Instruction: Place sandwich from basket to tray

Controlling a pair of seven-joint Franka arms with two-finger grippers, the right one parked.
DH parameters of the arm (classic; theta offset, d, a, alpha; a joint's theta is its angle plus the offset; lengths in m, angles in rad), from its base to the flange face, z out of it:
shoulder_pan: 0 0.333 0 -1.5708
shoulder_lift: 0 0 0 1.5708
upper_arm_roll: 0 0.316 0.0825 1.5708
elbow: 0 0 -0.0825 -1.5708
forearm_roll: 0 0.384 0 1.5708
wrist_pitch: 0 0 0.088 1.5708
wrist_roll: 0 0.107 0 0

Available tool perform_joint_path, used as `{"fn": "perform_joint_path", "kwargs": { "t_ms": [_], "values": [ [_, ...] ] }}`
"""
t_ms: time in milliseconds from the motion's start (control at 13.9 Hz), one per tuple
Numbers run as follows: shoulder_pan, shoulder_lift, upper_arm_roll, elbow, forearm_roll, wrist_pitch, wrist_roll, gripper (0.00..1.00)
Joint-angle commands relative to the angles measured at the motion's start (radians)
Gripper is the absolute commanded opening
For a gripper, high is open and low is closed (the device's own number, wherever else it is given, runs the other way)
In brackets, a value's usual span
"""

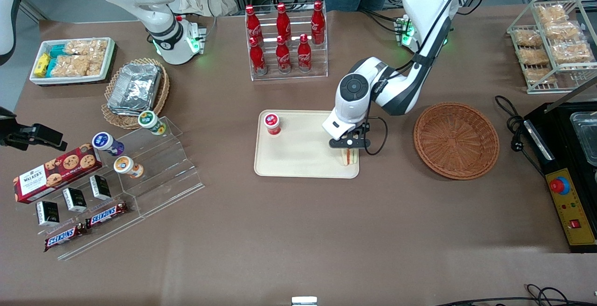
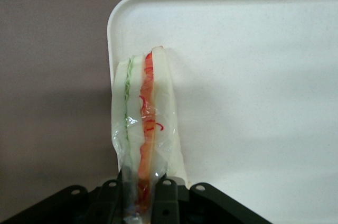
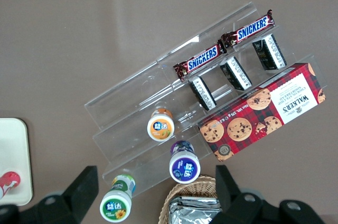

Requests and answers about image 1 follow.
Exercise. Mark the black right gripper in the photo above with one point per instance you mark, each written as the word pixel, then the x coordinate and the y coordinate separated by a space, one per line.
pixel 19 136

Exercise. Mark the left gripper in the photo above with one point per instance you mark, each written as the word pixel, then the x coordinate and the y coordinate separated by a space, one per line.
pixel 365 125

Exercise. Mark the triangular sandwich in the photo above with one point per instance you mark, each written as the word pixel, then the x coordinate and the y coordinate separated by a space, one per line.
pixel 350 157

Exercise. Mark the cream plastic tray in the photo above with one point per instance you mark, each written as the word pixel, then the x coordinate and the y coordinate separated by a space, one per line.
pixel 303 156

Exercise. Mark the oval light wicker basket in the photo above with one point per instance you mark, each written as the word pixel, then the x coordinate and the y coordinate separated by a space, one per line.
pixel 116 120

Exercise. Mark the round brown wicker basket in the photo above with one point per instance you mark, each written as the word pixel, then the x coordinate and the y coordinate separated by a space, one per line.
pixel 456 140

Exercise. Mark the red Walkers cookie box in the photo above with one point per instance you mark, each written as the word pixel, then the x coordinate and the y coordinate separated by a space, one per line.
pixel 51 175

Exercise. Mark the blue lid snack cup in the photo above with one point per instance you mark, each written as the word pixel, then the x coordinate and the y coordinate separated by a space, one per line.
pixel 105 142

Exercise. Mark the white rectangular snack bin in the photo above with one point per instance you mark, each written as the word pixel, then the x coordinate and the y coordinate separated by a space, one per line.
pixel 70 80

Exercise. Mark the small black box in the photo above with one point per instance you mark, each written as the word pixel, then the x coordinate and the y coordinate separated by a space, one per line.
pixel 100 187
pixel 47 212
pixel 74 199

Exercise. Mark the yellow snack pack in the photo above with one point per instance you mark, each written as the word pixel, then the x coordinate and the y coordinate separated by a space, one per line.
pixel 42 65

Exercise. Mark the clear bag of crackers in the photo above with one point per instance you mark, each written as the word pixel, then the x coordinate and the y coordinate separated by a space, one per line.
pixel 85 47
pixel 70 66
pixel 99 66

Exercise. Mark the red lid yogurt cup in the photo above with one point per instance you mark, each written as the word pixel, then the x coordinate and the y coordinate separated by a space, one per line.
pixel 272 123

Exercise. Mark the teal snack pack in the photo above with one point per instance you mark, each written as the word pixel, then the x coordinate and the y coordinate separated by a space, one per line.
pixel 57 51

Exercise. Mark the orange lid snack cup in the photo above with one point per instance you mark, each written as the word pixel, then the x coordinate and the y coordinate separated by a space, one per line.
pixel 125 165

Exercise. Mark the clear acrylic bottle rack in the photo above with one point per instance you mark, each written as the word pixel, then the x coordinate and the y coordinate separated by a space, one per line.
pixel 289 75

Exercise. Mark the Snickers chocolate bar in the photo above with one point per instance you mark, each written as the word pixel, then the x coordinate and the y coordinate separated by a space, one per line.
pixel 65 237
pixel 106 214

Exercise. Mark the stack of foil trays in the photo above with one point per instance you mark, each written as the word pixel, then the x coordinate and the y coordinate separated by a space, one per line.
pixel 135 89

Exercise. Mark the green lid snack cup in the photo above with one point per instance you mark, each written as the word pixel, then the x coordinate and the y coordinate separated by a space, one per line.
pixel 150 121

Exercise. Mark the red cola bottle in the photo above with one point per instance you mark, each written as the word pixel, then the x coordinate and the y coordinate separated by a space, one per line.
pixel 317 22
pixel 304 54
pixel 282 20
pixel 257 58
pixel 283 55
pixel 253 22

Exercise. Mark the clear acrylic stepped stand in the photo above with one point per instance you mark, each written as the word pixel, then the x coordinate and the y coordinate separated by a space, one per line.
pixel 163 175

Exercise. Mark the wrapped rice cracker pack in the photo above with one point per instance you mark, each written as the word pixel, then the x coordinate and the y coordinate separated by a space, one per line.
pixel 528 38
pixel 534 56
pixel 571 53
pixel 562 31
pixel 540 76
pixel 550 14

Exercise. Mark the black machine with yellow panel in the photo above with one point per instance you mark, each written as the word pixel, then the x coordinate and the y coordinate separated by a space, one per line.
pixel 559 156

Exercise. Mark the red emergency stop button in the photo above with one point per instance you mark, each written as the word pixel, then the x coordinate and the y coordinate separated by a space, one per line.
pixel 558 185

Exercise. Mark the grey metal bar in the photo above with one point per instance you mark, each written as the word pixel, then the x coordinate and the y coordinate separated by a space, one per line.
pixel 571 95

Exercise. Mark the steel container in machine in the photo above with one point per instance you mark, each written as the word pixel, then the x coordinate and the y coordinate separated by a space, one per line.
pixel 585 133

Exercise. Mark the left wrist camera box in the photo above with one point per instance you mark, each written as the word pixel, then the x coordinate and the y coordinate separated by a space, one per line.
pixel 350 143

